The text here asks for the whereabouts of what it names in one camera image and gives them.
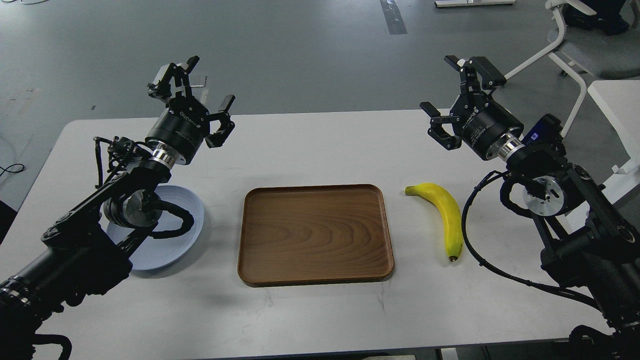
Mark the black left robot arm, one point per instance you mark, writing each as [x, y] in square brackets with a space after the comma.
[88, 249]

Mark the brown wooden tray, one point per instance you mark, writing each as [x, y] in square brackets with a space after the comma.
[314, 235]

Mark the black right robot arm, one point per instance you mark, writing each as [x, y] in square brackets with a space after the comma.
[589, 249]

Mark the yellow banana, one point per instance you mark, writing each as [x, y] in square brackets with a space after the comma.
[449, 212]

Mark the white table base bar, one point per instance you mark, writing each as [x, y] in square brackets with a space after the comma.
[440, 4]

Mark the light blue plate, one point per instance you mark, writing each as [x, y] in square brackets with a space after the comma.
[154, 253]

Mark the white side table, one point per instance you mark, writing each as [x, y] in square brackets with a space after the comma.
[619, 101]

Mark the white office chair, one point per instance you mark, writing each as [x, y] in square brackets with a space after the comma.
[605, 57]

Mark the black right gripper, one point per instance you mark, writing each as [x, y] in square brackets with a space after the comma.
[481, 123]

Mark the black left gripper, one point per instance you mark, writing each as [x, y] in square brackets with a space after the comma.
[186, 121]

